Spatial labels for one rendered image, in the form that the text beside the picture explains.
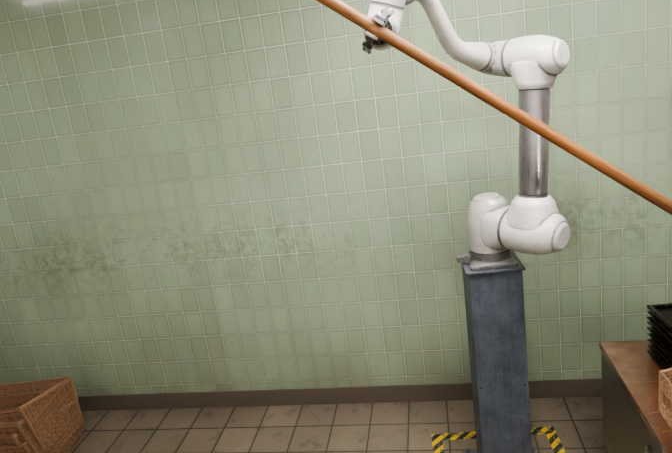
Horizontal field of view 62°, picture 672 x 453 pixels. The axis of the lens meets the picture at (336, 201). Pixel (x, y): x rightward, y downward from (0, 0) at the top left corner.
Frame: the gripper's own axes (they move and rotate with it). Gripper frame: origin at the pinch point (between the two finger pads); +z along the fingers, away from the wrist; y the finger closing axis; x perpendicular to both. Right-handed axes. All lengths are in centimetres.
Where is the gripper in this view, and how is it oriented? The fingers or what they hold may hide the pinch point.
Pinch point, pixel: (375, 28)
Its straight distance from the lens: 144.6
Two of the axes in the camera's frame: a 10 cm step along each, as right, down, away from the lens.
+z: -1.2, 2.6, -9.6
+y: -4.9, 8.2, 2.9
